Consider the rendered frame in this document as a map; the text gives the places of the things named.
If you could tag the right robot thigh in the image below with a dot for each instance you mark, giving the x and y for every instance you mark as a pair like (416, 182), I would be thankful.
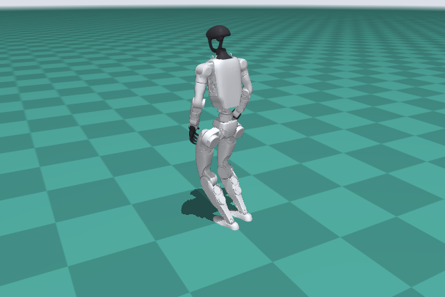
(225, 149)

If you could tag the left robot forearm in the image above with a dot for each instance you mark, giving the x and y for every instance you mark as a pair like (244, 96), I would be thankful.
(194, 116)

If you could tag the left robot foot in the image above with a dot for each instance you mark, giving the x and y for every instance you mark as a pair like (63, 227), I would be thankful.
(221, 221)

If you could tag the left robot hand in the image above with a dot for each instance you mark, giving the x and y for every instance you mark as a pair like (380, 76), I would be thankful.
(192, 134)

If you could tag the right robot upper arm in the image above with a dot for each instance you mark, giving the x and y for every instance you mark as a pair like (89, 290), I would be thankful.
(245, 78)

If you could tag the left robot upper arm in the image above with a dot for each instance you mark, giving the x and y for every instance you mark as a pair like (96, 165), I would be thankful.
(202, 72)

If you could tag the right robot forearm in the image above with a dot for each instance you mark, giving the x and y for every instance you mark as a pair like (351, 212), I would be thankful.
(241, 107)

